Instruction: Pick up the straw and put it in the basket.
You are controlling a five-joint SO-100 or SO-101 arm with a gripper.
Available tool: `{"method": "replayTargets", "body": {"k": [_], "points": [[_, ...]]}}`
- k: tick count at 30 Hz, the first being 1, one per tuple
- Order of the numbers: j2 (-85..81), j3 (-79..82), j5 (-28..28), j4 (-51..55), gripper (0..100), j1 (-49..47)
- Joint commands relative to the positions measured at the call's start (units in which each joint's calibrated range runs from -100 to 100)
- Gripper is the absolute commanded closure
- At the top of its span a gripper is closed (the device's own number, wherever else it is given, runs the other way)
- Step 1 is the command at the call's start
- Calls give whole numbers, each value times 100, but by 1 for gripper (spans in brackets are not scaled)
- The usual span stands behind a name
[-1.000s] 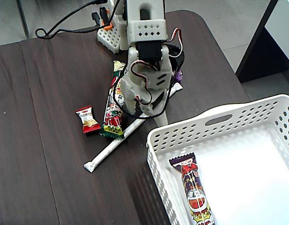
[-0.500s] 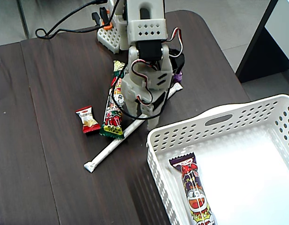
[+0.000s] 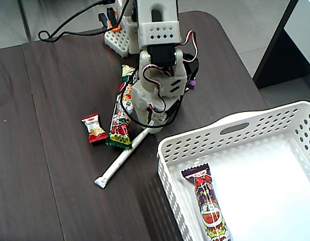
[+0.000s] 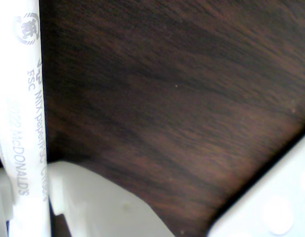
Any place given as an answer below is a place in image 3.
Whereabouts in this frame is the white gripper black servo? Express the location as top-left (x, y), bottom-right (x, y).
top-left (131, 84), bottom-right (171, 136)

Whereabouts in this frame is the thick black power cable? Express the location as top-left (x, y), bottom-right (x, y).
top-left (38, 0), bottom-right (116, 43)

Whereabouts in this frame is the black orange table clamp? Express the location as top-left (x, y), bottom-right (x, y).
top-left (98, 7), bottom-right (122, 33)

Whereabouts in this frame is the small red candy packet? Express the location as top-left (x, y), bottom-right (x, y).
top-left (80, 113), bottom-right (109, 144)

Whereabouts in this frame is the red white black servo wire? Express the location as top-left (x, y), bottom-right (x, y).
top-left (142, 30), bottom-right (198, 114)

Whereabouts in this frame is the black taped wrist camera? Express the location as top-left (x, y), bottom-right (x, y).
top-left (182, 52), bottom-right (201, 84)

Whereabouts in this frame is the white perforated plastic basket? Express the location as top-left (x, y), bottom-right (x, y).
top-left (156, 100), bottom-right (310, 241)

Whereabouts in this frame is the purple red snack stick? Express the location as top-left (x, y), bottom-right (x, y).
top-left (180, 162), bottom-right (234, 241)

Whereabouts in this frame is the white paper straw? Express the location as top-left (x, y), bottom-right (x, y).
top-left (94, 127), bottom-right (151, 189)

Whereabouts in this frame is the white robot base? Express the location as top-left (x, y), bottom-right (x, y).
top-left (104, 0), bottom-right (140, 58)

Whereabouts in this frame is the green red snack stick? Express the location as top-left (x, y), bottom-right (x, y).
top-left (105, 64), bottom-right (140, 149)

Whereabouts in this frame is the dark cabinet with white panel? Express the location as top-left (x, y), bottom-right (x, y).
top-left (252, 0), bottom-right (310, 89)

